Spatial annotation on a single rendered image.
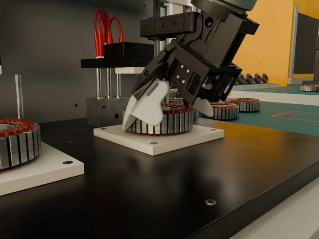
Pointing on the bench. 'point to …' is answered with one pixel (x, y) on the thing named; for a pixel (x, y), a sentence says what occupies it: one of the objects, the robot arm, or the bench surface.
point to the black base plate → (162, 185)
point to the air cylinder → (106, 110)
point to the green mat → (313, 128)
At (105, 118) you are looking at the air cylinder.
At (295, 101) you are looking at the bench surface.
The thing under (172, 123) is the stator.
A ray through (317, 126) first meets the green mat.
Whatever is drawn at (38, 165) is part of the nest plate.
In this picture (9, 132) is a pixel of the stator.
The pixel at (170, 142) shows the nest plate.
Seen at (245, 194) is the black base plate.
